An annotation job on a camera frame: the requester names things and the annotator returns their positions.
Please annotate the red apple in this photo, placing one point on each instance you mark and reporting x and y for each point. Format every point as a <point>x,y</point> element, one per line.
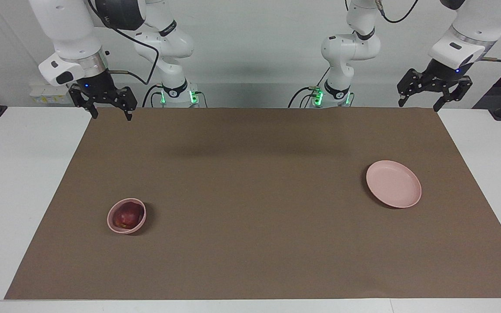
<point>128,215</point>

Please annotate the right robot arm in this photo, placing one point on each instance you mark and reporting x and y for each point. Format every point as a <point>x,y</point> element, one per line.
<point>72,30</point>

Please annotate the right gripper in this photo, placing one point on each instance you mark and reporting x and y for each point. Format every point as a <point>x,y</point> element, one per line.
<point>97,82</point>

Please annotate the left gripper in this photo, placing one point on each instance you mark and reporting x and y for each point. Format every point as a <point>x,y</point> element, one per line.
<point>444,71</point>

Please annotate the pink plate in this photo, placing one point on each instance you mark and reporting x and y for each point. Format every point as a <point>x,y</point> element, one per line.
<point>393,183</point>

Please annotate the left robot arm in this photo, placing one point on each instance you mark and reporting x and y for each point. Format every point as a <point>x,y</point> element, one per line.
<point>350,48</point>

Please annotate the pink bowl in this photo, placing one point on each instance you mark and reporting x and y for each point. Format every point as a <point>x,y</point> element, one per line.
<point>115,227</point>

